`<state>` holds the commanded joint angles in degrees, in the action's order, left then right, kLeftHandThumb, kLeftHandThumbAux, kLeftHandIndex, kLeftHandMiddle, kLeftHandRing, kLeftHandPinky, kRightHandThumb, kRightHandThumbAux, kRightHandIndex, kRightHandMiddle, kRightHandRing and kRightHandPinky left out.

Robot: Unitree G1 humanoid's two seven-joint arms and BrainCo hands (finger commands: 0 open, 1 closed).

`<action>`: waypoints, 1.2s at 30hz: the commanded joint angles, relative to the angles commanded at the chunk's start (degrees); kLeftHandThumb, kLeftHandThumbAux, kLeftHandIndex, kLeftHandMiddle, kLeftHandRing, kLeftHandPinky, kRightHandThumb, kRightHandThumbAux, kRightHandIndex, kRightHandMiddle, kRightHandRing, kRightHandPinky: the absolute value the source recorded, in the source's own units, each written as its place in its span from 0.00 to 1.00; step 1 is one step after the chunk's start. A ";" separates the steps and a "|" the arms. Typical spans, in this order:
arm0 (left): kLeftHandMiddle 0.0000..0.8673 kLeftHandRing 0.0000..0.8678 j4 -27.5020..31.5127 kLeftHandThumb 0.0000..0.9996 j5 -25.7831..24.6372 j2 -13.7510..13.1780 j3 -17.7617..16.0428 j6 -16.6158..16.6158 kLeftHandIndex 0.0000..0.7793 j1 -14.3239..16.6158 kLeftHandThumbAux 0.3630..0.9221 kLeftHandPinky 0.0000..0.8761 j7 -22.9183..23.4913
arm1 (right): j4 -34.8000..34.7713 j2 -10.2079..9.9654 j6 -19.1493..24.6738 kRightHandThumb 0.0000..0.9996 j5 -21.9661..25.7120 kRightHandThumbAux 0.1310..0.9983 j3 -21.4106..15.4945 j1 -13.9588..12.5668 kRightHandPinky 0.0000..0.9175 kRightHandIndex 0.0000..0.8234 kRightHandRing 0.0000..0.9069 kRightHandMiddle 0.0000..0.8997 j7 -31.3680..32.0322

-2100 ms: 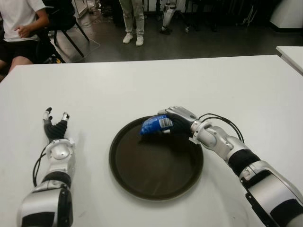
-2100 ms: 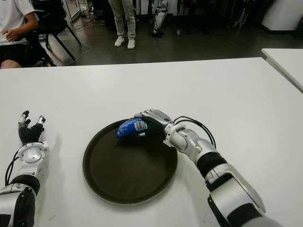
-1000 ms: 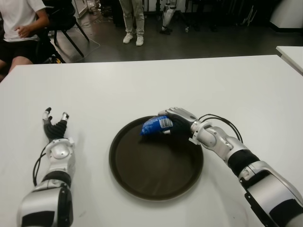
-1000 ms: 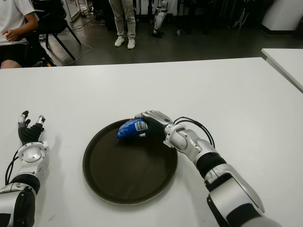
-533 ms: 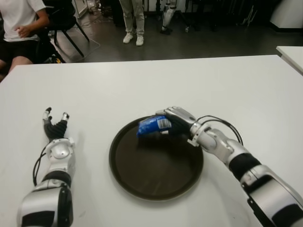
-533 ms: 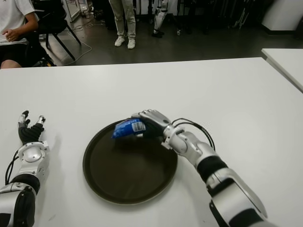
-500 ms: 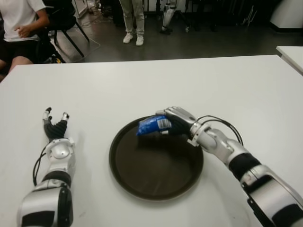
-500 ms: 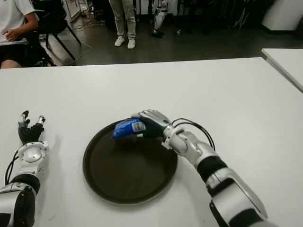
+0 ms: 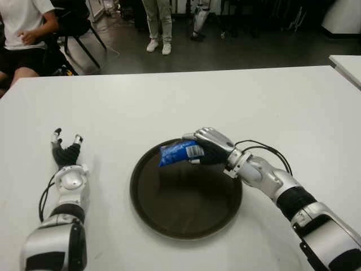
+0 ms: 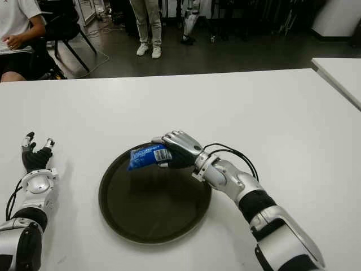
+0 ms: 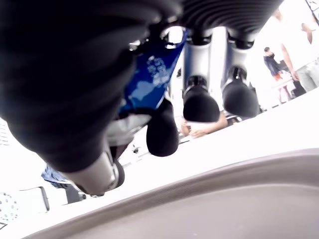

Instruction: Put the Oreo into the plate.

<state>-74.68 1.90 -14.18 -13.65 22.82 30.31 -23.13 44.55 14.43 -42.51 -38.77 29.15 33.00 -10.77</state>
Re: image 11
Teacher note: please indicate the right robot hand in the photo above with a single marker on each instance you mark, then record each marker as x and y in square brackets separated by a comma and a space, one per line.
[62, 74]

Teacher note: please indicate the standing person beige trousers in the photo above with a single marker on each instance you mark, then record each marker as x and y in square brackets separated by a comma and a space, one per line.
[296, 57]

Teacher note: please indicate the blue Oreo packet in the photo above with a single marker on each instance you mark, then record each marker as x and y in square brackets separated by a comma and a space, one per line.
[149, 79]

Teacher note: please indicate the round dark brown tray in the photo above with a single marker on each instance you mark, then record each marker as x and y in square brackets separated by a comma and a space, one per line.
[199, 199]

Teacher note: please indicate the person in dark top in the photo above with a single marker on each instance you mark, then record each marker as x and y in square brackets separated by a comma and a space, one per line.
[272, 64]

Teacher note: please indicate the seated person white shirt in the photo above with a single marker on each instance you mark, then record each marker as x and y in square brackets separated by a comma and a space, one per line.
[207, 127]

